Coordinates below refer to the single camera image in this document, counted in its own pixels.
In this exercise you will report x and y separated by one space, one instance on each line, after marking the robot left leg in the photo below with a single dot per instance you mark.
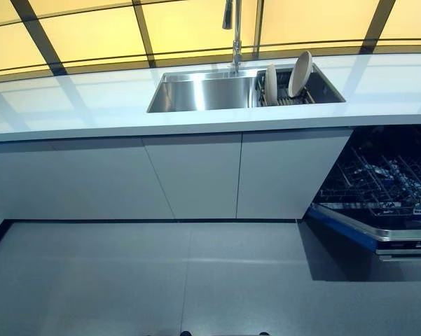
187 334

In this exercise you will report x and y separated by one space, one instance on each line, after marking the black dish drying rack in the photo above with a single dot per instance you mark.
283 101

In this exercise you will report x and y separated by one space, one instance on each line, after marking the chrome kitchen faucet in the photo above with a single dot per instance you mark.
236 49

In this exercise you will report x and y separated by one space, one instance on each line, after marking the cream plate with grey rim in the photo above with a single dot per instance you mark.
299 75

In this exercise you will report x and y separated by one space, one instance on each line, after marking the yellow window with dark frame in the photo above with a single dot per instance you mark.
91 35

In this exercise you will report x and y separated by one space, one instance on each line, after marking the cream ceramic plate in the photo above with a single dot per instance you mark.
270 84

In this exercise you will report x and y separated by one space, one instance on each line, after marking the stainless steel sink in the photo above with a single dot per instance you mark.
203 92

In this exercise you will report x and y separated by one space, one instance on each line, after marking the white cabinet door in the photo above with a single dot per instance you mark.
283 171
196 175
56 178

